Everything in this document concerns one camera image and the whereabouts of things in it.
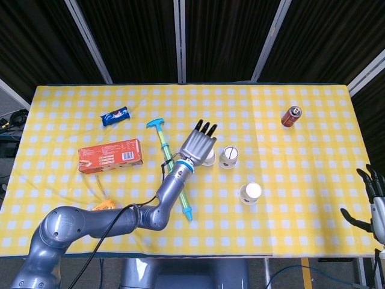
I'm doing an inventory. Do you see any teal green water pump toy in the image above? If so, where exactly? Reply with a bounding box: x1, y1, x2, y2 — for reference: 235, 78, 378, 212
146, 118, 194, 222

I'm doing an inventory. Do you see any blue snack packet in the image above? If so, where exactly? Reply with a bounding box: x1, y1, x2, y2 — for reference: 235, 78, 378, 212
100, 108, 132, 127

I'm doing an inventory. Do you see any black ribbed partition panel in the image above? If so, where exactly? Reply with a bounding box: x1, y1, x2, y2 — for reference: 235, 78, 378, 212
185, 0, 282, 82
76, 0, 178, 84
351, 75, 385, 178
0, 0, 105, 94
259, 0, 385, 88

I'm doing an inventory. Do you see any black cable bundle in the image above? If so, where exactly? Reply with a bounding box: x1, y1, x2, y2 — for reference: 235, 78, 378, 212
8, 108, 29, 129

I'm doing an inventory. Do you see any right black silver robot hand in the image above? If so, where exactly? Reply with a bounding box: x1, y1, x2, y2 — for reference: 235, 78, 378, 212
340, 164, 385, 246

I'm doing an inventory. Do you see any blue floor cable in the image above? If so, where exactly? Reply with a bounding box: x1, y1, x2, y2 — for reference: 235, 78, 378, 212
266, 264, 356, 289

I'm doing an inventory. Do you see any white paper cup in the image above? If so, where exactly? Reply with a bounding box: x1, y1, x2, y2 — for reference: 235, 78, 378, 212
200, 146, 217, 167
238, 182, 263, 206

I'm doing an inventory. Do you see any yellow checkered tablecloth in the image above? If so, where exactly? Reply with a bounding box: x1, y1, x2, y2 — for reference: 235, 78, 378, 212
0, 83, 385, 259

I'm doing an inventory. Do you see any orange toy tape measure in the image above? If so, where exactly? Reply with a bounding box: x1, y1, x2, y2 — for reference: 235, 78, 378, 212
91, 174, 117, 211

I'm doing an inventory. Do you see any black equipment box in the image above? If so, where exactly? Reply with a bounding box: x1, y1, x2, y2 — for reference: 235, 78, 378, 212
0, 140, 19, 158

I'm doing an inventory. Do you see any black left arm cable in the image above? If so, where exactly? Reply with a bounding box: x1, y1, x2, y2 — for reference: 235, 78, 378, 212
78, 153, 182, 289

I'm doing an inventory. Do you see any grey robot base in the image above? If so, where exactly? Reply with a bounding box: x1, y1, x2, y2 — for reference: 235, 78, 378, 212
120, 257, 250, 289

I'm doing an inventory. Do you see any orange cardboard box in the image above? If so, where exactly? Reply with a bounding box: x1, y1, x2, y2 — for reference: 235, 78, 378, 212
78, 138, 143, 175

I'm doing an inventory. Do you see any aluminium frame post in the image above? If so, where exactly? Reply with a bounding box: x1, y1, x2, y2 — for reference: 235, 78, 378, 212
64, 0, 113, 84
173, 0, 186, 84
347, 49, 385, 97
0, 78, 31, 111
250, 0, 293, 82

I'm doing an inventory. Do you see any red soda can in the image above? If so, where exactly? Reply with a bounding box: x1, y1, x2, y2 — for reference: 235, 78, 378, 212
280, 105, 303, 129

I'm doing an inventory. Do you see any grey metal table leg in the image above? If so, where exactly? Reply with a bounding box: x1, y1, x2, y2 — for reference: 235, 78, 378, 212
264, 258, 273, 289

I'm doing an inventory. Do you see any white paper cup lined base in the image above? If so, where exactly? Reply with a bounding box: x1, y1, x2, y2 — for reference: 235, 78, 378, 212
218, 145, 240, 170

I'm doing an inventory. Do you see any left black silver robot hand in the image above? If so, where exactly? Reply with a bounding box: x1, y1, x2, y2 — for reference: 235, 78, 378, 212
179, 119, 218, 167

